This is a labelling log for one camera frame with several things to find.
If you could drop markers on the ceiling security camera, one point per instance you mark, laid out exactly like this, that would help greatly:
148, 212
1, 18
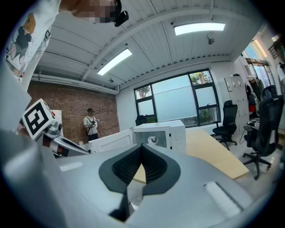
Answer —
210, 40

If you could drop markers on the rectangular ceiling light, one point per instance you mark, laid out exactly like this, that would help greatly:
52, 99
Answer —
114, 62
198, 28

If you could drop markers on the black framed window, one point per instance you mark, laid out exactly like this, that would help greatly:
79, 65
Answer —
173, 100

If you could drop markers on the black office chair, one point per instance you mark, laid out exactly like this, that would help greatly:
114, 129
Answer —
141, 120
229, 118
267, 124
268, 91

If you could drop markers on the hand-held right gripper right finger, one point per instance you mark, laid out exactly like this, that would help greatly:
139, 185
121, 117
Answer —
189, 200

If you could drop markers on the white ceramic mug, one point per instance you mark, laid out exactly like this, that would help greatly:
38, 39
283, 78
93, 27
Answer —
151, 140

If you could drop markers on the person's head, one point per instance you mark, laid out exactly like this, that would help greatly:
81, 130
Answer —
89, 9

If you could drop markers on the white washing machine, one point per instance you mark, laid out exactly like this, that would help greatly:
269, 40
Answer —
178, 138

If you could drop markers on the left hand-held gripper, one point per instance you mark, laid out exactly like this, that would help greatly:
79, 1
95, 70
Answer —
36, 118

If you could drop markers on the clothes rack with clothes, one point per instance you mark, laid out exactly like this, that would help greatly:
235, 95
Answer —
253, 93

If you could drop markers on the black head camera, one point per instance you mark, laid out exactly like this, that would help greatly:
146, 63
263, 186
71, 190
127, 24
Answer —
121, 16

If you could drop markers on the white board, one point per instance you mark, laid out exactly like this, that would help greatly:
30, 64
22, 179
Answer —
58, 115

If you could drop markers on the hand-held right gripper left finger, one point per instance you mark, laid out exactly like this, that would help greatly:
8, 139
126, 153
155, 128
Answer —
84, 178

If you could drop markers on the person's white printed shirt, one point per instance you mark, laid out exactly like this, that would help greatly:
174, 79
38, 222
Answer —
33, 44

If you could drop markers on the white locker cabinet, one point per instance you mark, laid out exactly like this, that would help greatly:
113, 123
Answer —
236, 100

